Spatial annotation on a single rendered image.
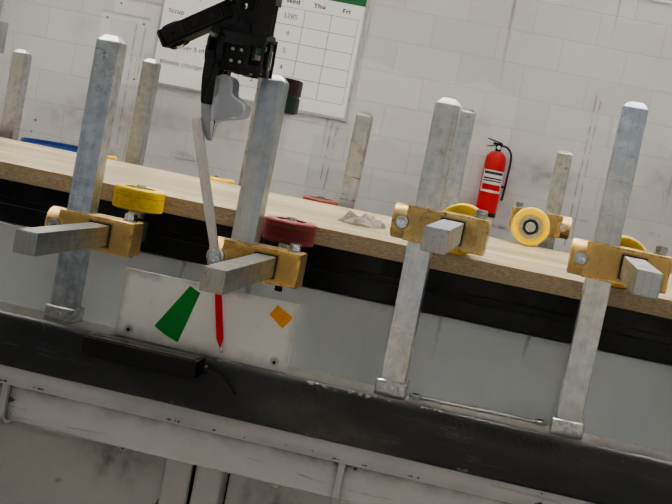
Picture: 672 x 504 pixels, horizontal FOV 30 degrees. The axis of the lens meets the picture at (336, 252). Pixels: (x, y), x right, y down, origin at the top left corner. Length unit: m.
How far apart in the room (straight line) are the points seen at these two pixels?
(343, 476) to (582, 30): 7.35
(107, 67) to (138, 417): 0.52
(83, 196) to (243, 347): 0.32
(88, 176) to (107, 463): 0.55
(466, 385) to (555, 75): 7.06
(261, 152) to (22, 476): 0.77
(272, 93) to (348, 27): 7.15
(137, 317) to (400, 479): 0.45
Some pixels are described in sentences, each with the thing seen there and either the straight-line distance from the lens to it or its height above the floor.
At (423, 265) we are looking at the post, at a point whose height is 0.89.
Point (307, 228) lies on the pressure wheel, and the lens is 1.88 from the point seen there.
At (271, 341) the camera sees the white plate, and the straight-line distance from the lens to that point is 1.79.
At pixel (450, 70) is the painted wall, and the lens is 8.92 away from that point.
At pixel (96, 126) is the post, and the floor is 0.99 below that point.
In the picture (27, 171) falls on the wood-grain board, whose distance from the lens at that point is 2.10.
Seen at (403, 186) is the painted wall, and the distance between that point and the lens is 8.90.
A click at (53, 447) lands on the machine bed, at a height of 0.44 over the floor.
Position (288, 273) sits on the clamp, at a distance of 1.78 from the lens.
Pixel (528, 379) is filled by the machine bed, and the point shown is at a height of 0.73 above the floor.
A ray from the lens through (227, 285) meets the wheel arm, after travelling 1.53.
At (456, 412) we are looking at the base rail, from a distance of 1.77.
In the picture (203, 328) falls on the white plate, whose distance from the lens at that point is 1.82.
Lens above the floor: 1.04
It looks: 5 degrees down
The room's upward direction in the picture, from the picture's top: 11 degrees clockwise
